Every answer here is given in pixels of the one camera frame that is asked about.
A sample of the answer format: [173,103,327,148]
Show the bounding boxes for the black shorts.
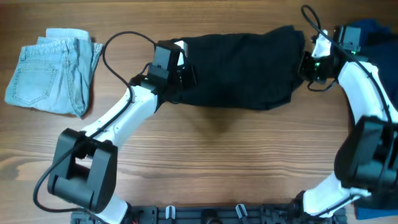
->
[167,26,305,110]

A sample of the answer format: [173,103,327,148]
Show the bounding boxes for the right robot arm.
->
[298,21,397,220]

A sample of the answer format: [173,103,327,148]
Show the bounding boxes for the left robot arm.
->
[42,40,196,223]

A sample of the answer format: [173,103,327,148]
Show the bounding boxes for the blue polo shirt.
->
[351,19,397,220]

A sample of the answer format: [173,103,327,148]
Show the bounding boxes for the dark navy pants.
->
[357,32,398,210]

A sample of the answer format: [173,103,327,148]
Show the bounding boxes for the folded light blue jeans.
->
[4,28,103,118]

